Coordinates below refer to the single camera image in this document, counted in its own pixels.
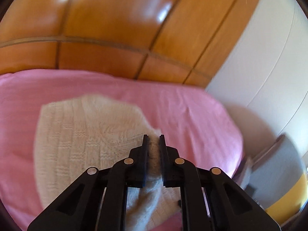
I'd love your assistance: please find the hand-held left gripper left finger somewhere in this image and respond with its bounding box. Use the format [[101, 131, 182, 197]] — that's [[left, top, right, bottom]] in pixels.
[[27, 135, 151, 231]]

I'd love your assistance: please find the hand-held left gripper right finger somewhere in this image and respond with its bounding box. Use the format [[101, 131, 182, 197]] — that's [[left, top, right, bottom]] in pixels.
[[159, 134, 281, 231]]

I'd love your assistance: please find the white knitted sweater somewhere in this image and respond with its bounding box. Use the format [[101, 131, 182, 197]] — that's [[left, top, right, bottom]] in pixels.
[[34, 94, 183, 231]]

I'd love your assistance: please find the pink blanket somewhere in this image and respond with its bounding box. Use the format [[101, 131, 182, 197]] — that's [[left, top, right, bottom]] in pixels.
[[0, 69, 244, 231]]

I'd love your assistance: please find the white door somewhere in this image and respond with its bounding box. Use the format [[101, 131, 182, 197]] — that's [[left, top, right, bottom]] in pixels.
[[204, 0, 308, 150]]

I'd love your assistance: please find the wooden wardrobe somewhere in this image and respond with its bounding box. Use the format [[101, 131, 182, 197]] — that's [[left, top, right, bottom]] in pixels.
[[0, 0, 267, 88]]

